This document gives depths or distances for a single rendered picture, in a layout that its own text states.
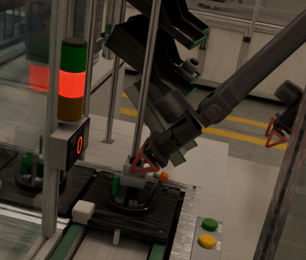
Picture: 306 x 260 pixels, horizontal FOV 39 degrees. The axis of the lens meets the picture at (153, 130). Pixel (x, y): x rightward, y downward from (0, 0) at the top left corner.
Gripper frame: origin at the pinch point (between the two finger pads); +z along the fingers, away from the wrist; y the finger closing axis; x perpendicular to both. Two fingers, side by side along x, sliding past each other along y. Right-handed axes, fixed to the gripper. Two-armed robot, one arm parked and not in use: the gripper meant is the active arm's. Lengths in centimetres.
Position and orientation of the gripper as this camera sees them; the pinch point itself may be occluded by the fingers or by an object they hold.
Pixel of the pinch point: (134, 166)
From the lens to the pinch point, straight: 111.1
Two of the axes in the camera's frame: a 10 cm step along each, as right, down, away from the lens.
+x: 6.4, 7.5, 1.9
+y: -1.9, 3.9, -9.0
